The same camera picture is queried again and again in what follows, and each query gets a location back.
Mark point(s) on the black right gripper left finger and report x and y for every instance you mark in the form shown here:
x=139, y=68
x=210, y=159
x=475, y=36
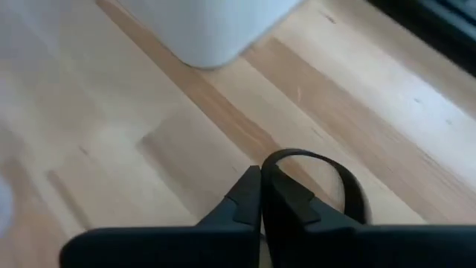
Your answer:
x=186, y=247

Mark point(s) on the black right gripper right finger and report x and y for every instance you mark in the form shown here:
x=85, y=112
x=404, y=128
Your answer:
x=316, y=245

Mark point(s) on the wide black rubber band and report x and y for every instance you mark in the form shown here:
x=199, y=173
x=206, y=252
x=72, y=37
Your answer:
x=357, y=201

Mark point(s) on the white plastic basket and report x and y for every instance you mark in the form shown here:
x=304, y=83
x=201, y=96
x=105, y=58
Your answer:
x=208, y=30

